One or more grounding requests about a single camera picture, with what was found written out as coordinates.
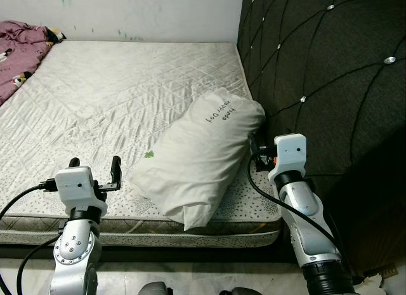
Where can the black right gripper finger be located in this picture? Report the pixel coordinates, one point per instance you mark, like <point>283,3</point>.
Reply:
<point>253,143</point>

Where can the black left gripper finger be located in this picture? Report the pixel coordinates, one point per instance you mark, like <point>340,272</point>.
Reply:
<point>117,171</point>
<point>74,163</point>

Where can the white lettered pillow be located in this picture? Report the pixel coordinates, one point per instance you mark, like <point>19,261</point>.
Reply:
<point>196,162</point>

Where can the pink printed blanket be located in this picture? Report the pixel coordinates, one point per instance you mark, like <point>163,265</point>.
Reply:
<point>19,60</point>

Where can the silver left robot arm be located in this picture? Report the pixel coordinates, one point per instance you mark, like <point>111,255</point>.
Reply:
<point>76,257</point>

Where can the white quilted mattress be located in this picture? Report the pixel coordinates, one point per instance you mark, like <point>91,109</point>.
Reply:
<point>114,98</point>

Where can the dark tufted headboard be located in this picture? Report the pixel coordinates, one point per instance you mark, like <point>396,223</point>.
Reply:
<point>330,73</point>

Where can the silver robot left leg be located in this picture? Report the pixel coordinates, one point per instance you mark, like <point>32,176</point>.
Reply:
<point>155,289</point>

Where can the silver robot leg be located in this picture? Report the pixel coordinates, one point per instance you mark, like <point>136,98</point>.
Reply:
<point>242,292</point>
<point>155,289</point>

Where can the white crumpled tissue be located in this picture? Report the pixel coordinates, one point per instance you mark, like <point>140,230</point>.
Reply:
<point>382,281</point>

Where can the silver robot right leg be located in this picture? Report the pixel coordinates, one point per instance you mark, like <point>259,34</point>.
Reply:
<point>242,292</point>

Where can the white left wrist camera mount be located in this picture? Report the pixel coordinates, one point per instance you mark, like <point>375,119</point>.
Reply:
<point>77,186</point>

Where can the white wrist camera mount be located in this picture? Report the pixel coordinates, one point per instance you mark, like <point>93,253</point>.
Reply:
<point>290,154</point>
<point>77,186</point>

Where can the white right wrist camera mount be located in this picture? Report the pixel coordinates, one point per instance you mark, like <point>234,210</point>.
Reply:
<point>290,154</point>

